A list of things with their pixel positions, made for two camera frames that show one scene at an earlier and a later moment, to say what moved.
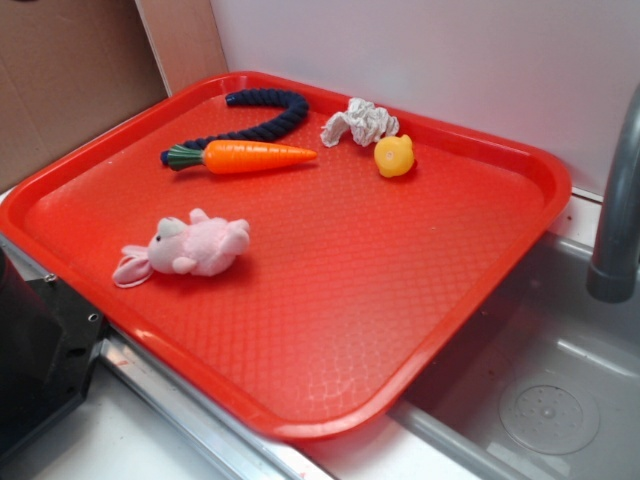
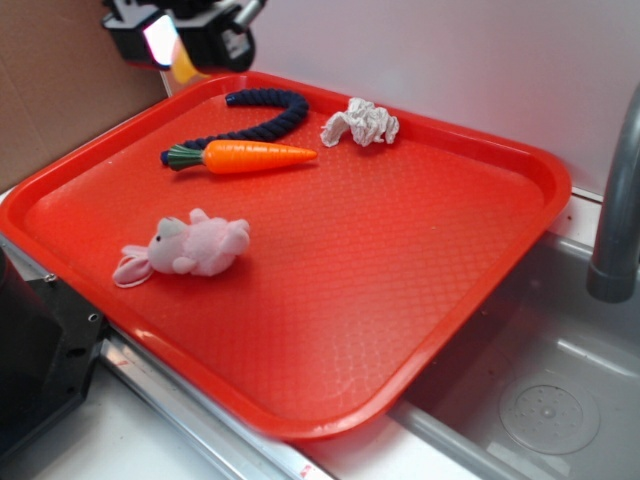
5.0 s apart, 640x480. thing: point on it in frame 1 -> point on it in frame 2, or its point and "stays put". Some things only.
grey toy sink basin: [545, 383] stays put
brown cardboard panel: [70, 69] stays put
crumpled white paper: [365, 121] stays put
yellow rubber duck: [394, 155] -> [183, 70]
